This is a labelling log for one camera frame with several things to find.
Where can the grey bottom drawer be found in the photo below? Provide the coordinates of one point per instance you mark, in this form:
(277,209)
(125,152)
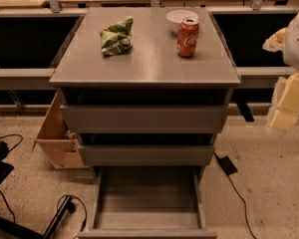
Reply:
(147,202)

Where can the grey drawer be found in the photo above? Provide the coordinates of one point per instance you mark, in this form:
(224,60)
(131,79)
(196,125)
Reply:
(145,149)
(147,202)
(88,110)

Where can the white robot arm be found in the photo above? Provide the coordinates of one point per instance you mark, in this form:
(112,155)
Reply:
(284,111)

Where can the grey drawer cabinet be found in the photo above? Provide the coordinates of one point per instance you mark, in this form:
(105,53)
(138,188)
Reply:
(133,101)

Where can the grey middle drawer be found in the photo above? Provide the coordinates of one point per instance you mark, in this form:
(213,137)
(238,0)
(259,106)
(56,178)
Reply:
(145,149)

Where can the grey top drawer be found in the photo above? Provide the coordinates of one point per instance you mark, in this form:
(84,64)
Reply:
(88,110)

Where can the red soda can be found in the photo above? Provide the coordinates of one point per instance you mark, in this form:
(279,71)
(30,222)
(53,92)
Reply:
(187,37)

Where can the green chip bag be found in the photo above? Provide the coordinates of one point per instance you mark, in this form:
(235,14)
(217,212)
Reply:
(116,38)

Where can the black power adapter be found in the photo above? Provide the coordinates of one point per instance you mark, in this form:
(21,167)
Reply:
(227,165)

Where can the white bowl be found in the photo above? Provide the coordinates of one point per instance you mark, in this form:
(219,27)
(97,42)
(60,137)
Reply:
(175,17)

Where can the cardboard box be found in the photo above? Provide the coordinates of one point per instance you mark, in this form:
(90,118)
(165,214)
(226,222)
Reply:
(53,137)

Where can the grey metal rail frame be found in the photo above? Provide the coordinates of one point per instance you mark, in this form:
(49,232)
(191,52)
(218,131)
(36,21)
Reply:
(20,77)

